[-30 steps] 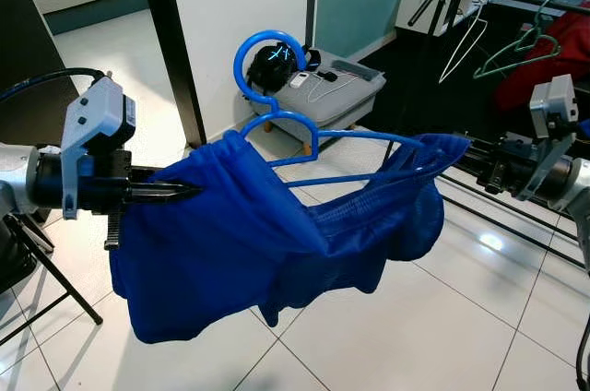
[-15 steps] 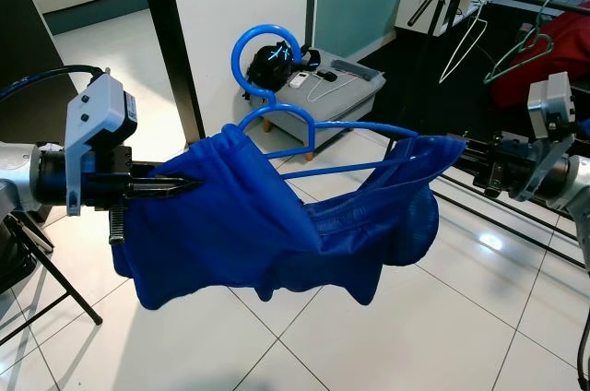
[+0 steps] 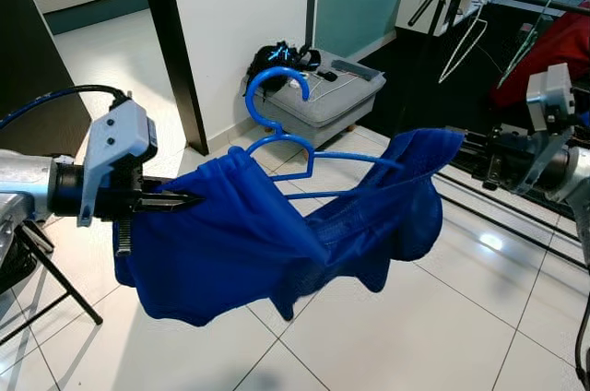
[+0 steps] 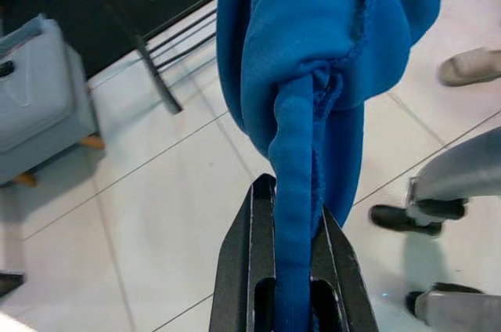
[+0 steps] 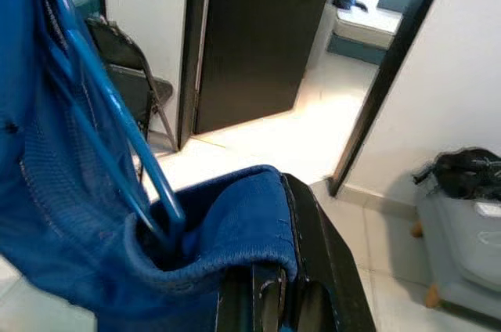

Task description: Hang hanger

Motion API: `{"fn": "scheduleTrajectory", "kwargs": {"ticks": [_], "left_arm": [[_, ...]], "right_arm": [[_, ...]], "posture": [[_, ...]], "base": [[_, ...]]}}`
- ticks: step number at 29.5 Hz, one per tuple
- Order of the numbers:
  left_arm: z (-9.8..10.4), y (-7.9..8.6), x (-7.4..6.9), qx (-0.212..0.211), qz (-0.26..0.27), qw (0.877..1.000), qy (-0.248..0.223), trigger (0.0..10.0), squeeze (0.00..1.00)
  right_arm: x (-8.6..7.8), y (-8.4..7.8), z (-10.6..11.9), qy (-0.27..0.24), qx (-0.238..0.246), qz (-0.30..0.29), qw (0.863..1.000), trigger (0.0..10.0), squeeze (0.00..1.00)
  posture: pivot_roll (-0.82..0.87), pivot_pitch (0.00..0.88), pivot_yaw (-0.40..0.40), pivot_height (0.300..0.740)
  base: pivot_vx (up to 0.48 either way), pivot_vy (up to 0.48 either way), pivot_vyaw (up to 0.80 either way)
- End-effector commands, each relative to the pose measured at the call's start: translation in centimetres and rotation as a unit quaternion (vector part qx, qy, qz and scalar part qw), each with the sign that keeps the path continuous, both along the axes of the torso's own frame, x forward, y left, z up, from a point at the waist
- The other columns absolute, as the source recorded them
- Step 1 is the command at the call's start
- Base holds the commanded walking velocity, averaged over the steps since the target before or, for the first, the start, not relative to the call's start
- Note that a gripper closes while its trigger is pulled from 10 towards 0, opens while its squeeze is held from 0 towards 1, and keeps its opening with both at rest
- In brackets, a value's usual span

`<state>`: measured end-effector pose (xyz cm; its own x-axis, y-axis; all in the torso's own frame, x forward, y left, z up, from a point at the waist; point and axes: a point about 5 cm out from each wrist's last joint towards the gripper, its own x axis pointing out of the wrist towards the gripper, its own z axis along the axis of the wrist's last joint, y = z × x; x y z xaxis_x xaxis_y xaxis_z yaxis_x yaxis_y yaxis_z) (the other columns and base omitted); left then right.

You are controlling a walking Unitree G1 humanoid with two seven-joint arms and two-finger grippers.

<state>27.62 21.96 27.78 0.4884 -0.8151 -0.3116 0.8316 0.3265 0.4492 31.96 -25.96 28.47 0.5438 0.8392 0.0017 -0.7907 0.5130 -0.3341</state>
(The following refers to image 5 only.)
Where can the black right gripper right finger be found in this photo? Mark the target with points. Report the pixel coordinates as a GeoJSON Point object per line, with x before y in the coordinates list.
{"type": "Point", "coordinates": [325, 253]}

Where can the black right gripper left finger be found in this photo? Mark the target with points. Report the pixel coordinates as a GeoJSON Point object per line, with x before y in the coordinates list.
{"type": "Point", "coordinates": [238, 300]}

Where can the dark blue garment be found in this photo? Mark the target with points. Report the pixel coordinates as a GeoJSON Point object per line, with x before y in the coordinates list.
{"type": "Point", "coordinates": [78, 191]}

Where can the blue hanger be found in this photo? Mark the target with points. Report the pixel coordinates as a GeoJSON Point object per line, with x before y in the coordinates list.
{"type": "Point", "coordinates": [129, 130]}

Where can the grey fabric ottoman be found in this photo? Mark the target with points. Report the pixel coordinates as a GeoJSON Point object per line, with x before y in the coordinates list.
{"type": "Point", "coordinates": [458, 253]}

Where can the black backpack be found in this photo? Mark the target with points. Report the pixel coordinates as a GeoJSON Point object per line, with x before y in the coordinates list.
{"type": "Point", "coordinates": [462, 173]}

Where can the black door jamb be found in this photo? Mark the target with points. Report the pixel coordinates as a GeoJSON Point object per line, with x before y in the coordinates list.
{"type": "Point", "coordinates": [192, 54]}
{"type": "Point", "coordinates": [391, 73]}

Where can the white mattress bed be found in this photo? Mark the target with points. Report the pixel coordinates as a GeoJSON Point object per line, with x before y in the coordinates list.
{"type": "Point", "coordinates": [364, 30]}

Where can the black door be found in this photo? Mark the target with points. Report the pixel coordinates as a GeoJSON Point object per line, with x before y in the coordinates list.
{"type": "Point", "coordinates": [258, 34]}

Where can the black folding chair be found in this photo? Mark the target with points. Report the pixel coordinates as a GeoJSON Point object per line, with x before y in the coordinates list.
{"type": "Point", "coordinates": [121, 58]}

